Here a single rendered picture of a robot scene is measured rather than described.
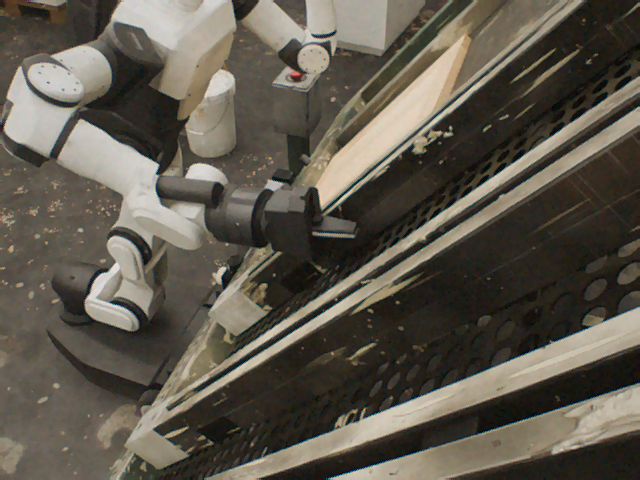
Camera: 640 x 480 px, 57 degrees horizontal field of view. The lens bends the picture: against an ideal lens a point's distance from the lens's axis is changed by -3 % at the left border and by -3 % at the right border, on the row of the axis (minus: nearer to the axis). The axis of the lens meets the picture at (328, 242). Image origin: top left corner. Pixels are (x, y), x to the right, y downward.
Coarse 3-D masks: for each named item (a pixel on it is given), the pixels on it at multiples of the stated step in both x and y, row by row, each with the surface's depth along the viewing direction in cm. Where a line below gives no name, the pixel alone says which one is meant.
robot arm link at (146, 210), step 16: (144, 160) 87; (144, 176) 86; (128, 192) 86; (144, 192) 85; (144, 208) 85; (160, 208) 86; (144, 224) 88; (160, 224) 86; (176, 224) 86; (192, 224) 88; (176, 240) 90; (192, 240) 88
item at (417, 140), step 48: (576, 0) 58; (624, 0) 55; (528, 48) 62; (576, 48) 60; (624, 48) 58; (480, 96) 67; (528, 96) 65; (432, 144) 73; (480, 144) 71; (384, 192) 81; (432, 192) 78; (336, 240) 90; (240, 288) 106; (288, 288) 101
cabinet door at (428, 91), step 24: (456, 48) 121; (432, 72) 126; (456, 72) 114; (408, 96) 131; (432, 96) 109; (384, 120) 135; (408, 120) 114; (360, 144) 139; (384, 144) 117; (336, 168) 144; (360, 168) 120; (336, 192) 122
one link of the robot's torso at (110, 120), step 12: (84, 108) 143; (84, 120) 144; (96, 120) 143; (108, 120) 141; (120, 120) 140; (108, 132) 146; (132, 132) 141; (144, 132) 140; (168, 132) 142; (156, 144) 141; (168, 144) 145; (168, 156) 151
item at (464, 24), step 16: (480, 0) 125; (496, 0) 124; (464, 16) 129; (480, 16) 127; (448, 32) 132; (464, 32) 131; (432, 48) 136; (448, 48) 135; (416, 64) 140; (432, 64) 138; (400, 80) 144; (384, 96) 148; (368, 112) 153; (352, 128) 158
